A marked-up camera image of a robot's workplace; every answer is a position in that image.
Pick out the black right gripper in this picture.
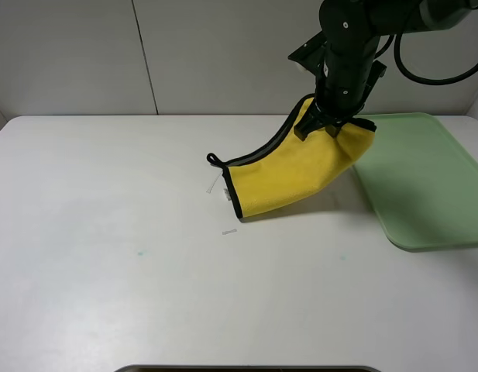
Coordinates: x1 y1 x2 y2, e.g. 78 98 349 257
294 42 387 140

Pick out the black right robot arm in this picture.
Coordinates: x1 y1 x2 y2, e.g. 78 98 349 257
288 0 478 140

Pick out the light green plastic tray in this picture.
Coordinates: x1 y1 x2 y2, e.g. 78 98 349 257
354 113 478 252

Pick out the yellow towel with black trim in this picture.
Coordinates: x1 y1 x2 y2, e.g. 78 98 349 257
207 95 377 219

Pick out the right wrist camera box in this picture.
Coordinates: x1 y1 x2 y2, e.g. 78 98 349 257
287 31 327 76

